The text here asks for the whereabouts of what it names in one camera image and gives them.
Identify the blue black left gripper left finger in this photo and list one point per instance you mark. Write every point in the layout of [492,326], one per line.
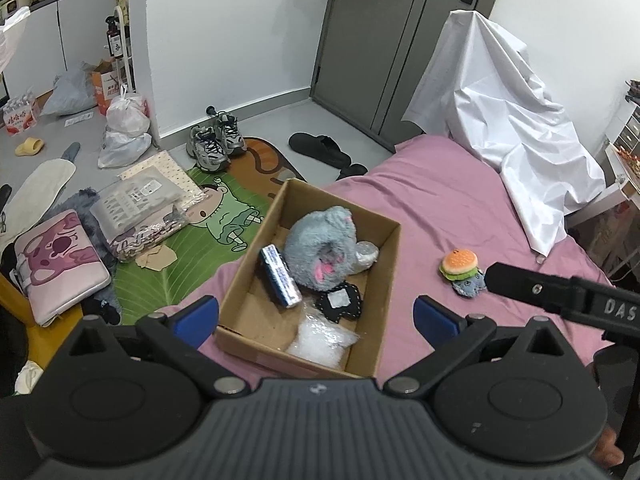
[123,394]

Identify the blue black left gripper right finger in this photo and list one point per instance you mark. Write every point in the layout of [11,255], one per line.
[509,393]

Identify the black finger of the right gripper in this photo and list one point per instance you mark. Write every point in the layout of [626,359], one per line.
[548,292]

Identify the hamburger plush toy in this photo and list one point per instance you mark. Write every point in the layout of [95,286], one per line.
[459,265]

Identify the blue tissue pack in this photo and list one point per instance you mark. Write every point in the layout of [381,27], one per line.
[279,277]

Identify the clear bubble wrap bag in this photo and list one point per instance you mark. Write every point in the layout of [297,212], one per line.
[320,341]

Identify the operator hand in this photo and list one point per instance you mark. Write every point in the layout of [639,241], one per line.
[606,453]

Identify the white desk with clutter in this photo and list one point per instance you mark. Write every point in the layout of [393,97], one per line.
[614,213]

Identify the small grey plush toy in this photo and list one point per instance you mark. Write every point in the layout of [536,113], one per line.
[470,287]

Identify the pink cartoon laptop sleeve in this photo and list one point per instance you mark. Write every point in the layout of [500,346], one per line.
[57,266]

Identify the clear packaged bedding bag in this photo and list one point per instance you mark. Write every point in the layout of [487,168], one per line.
[138,212]

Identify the white insole slipper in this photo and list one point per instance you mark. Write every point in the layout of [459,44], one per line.
[36,195]

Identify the white draped cloth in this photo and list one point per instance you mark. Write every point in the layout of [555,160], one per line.
[479,90]

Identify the brown cardboard box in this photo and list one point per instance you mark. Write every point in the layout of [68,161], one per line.
[254,328]

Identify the green cartoon floor mat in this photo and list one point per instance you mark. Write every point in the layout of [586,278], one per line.
[219,231]

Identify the grey plush mouse toy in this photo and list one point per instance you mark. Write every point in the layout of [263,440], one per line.
[320,249]

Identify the yellow slipper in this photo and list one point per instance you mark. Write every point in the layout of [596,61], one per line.
[29,147]

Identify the grey sneaker left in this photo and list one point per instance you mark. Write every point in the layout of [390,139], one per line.
[208,153]

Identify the grey sneaker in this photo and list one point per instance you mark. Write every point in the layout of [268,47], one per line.
[226,129]
[208,153]

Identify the grey sneaker right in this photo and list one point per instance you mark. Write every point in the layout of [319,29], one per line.
[226,129]

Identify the black slipper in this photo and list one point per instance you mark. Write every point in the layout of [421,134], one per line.
[325,149]

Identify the bottled water pack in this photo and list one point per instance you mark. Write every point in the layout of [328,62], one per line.
[19,114]

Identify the grey plastic bag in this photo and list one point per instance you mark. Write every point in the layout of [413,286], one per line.
[72,92]

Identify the orange cardboard box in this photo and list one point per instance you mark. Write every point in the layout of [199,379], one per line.
[105,84]

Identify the grey door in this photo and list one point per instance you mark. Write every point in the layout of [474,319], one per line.
[372,55]

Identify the black spray bottle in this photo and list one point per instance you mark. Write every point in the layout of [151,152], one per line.
[115,40]

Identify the white cabinet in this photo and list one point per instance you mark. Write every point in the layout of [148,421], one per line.
[59,35]

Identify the white red plastic bag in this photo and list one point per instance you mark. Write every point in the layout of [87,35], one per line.
[11,33]

